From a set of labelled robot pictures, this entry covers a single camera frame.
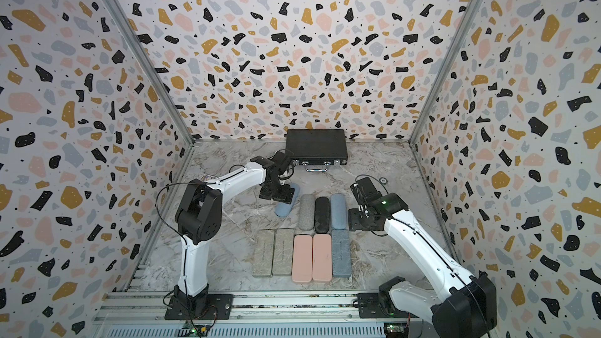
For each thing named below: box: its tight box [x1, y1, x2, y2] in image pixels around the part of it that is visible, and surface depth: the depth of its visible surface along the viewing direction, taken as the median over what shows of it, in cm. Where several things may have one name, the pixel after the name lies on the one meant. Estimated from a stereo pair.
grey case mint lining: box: [331, 229, 352, 278], surface depth 83 cm
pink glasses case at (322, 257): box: [312, 233, 333, 282], surface depth 83 cm
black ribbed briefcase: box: [285, 129, 349, 173], surface depth 119 cm
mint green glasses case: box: [272, 228, 295, 277], surface depth 83 cm
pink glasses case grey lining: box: [291, 234, 313, 284], surface depth 83 cm
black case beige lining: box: [313, 196, 330, 234], surface depth 94 cm
